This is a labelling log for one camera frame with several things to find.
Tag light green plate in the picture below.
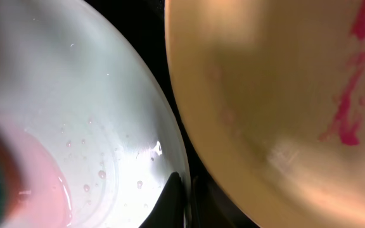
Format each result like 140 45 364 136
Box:
0 0 190 228

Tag yellow plate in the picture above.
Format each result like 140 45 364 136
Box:
165 0 365 227

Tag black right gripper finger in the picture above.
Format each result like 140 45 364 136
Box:
139 172 185 228

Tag round black tray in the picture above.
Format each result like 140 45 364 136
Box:
84 0 259 228

